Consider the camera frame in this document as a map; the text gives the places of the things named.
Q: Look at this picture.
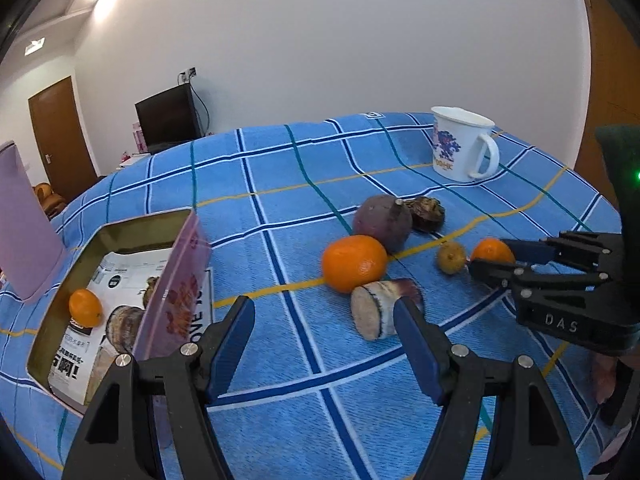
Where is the white printed paper packet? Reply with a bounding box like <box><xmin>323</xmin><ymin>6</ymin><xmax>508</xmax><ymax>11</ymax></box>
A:
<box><xmin>47</xmin><ymin>251</ymin><xmax>176</xmax><ymax>403</ymax></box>

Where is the brown leather armchair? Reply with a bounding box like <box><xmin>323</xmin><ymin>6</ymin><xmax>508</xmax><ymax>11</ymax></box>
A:
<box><xmin>32</xmin><ymin>182</ymin><xmax>68</xmax><ymax>218</ymax></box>

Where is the orange mandarin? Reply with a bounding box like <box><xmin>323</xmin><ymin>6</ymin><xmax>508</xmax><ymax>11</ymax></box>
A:
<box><xmin>470</xmin><ymin>238</ymin><xmax>516</xmax><ymax>265</ymax></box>
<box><xmin>68</xmin><ymin>288</ymin><xmax>103</xmax><ymax>326</ymax></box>
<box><xmin>322</xmin><ymin>235</ymin><xmax>389</xmax><ymax>294</ymax></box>

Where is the small yellow fruit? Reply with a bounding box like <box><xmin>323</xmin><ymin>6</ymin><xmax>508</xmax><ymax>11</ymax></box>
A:
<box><xmin>437</xmin><ymin>241</ymin><xmax>468</xmax><ymax>275</ymax></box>

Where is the brown wooden board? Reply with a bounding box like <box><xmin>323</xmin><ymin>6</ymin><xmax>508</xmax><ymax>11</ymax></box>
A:
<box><xmin>575</xmin><ymin>0</ymin><xmax>640</xmax><ymax>201</ymax></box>

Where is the white mug with blue print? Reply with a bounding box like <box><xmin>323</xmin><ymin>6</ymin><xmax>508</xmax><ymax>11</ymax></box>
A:
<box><xmin>431</xmin><ymin>106</ymin><xmax>501</xmax><ymax>182</ymax></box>

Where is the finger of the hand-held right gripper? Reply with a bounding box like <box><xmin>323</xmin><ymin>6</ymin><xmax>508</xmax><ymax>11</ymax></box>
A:
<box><xmin>501</xmin><ymin>231</ymin><xmax>623</xmax><ymax>273</ymax></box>
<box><xmin>468</xmin><ymin>257</ymin><xmax>613</xmax><ymax>293</ymax></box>

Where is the pink metal tin box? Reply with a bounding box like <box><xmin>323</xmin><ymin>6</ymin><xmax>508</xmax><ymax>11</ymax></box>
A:
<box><xmin>27</xmin><ymin>208</ymin><xmax>216</xmax><ymax>416</ymax></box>

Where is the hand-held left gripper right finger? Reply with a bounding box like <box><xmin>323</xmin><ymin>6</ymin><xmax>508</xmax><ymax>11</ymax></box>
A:
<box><xmin>392</xmin><ymin>297</ymin><xmax>583</xmax><ymax>480</ymax></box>

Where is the round purple passion fruit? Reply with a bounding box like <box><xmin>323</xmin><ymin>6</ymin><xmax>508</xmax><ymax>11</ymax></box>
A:
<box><xmin>353</xmin><ymin>194</ymin><xmax>414</xmax><ymax>255</ymax></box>

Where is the brown wooden door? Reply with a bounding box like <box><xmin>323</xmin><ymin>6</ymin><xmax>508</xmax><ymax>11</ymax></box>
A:
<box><xmin>28</xmin><ymin>76</ymin><xmax>98</xmax><ymax>201</ymax></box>

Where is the dark brown muffin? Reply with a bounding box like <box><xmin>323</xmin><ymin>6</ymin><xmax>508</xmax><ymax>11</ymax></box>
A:
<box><xmin>404</xmin><ymin>197</ymin><xmax>446</xmax><ymax>233</ymax></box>

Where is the blue plaid tablecloth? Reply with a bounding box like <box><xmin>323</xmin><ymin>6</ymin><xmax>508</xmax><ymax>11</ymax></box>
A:
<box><xmin>0</xmin><ymin>111</ymin><xmax>631</xmax><ymax>480</ymax></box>

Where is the black television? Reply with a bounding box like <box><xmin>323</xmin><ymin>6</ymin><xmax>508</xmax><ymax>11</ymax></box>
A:
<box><xmin>135</xmin><ymin>83</ymin><xmax>203</xmax><ymax>153</ymax></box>

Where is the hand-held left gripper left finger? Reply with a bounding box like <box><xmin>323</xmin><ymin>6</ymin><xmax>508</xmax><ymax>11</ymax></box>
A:
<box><xmin>62</xmin><ymin>296</ymin><xmax>257</xmax><ymax>480</ymax></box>

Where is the purple electric kettle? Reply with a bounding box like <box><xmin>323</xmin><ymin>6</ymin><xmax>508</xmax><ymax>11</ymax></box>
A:
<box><xmin>0</xmin><ymin>141</ymin><xmax>68</xmax><ymax>303</ymax></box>

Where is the black power cable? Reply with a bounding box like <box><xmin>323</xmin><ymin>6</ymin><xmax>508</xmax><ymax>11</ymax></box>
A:
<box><xmin>192</xmin><ymin>84</ymin><xmax>216</xmax><ymax>137</ymax></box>

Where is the person's right hand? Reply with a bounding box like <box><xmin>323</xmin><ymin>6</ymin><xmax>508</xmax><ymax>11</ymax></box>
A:
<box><xmin>592</xmin><ymin>352</ymin><xmax>621</xmax><ymax>403</ymax></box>

